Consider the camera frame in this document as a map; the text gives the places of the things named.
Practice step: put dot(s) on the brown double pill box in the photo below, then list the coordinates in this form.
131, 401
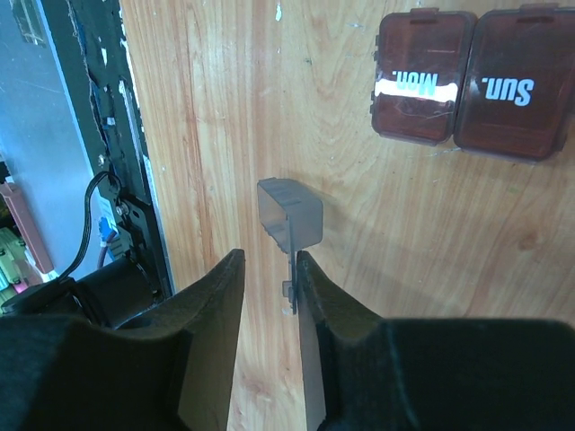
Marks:
500, 84

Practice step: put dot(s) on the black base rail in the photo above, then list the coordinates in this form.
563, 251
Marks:
91, 46

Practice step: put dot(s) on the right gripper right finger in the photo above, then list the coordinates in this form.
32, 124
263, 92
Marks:
362, 371

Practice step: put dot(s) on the grey pill box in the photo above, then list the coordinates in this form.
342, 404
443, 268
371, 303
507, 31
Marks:
292, 215

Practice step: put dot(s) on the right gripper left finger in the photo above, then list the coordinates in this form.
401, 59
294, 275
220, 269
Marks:
169, 368

